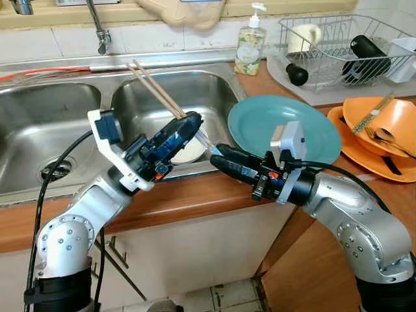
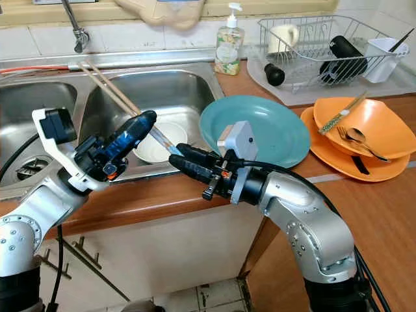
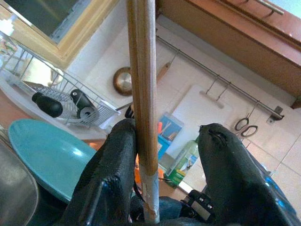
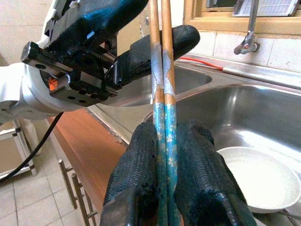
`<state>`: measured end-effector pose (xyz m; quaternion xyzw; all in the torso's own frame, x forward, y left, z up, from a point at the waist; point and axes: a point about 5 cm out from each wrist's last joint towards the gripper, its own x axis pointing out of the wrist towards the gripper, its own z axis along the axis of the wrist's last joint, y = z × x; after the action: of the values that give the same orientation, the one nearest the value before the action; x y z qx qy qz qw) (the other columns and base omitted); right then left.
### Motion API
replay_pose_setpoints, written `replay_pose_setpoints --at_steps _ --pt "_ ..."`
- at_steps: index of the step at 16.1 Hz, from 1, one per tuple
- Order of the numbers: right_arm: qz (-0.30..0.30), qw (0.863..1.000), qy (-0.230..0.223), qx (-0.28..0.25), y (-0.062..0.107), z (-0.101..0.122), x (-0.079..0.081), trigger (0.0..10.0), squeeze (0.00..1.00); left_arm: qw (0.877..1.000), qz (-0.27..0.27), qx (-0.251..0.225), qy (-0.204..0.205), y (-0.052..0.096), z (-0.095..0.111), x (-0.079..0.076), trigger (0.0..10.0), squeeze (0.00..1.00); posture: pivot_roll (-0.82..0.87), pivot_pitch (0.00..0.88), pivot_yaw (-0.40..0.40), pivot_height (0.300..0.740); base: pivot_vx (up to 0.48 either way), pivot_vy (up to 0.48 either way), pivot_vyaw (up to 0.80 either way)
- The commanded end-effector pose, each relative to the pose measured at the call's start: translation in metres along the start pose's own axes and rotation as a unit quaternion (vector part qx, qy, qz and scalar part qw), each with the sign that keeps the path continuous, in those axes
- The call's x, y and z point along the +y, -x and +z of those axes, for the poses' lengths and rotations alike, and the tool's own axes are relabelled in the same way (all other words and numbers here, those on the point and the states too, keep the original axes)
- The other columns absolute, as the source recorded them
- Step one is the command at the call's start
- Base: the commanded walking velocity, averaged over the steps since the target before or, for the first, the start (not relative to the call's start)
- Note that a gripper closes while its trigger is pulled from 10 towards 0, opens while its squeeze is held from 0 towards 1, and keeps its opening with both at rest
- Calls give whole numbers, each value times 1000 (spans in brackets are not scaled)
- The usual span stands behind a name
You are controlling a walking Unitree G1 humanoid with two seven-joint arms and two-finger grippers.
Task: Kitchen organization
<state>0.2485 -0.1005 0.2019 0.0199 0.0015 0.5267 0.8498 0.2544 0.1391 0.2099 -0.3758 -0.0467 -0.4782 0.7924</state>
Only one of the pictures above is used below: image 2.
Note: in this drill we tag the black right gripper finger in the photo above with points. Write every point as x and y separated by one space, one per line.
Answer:
200 155
192 169

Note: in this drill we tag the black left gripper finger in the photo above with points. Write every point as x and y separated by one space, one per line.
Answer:
134 128
138 146

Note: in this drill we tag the white ceramic bowl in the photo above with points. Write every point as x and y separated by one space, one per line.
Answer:
159 146

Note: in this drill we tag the light wooden chopstick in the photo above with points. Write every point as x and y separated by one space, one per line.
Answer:
117 87
110 91

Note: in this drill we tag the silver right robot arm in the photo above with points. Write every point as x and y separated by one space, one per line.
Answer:
312 224

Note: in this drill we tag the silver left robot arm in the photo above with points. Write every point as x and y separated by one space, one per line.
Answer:
32 227

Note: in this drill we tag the white kitchen cabinet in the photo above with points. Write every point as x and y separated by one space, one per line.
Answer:
169 253

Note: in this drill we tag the stainless steel double sink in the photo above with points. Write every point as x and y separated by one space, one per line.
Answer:
149 91

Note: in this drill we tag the teal plate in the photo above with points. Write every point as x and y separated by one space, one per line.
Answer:
283 133

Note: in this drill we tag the grey plastic drain tray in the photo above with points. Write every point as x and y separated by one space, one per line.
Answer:
255 77

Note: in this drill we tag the chrome sink faucet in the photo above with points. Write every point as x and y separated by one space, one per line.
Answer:
80 40

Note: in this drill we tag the orange plate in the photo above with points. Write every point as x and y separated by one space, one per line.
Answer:
322 155

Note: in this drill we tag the small round black bottle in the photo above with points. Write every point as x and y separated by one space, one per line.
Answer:
274 74

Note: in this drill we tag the floral soap pump bottle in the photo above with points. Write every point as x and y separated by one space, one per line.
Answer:
229 49

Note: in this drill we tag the brown wooden cabinet door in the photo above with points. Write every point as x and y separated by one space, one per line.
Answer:
273 279

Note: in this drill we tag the beige plastic basin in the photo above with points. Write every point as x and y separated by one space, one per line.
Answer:
159 14

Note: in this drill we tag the gold fork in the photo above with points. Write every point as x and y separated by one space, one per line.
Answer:
344 134

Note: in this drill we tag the white-banded wooden chopstick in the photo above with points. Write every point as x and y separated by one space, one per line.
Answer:
346 113
341 114

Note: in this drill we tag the cream ceramic mug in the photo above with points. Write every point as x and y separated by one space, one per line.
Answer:
281 38

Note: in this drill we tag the gold spoon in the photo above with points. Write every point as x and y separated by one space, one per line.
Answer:
356 135

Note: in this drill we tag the grey robot knee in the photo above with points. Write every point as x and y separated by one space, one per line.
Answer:
143 307

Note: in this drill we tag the orange bowl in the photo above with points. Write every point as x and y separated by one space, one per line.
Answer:
383 118

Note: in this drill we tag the black flask bottle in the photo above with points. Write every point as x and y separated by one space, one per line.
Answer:
344 57

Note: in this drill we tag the white plastic cutlery holder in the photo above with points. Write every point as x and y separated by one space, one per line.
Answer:
383 60

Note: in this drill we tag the thin black utensil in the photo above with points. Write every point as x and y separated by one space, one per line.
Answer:
402 39

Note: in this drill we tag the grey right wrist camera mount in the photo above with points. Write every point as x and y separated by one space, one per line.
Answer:
240 140

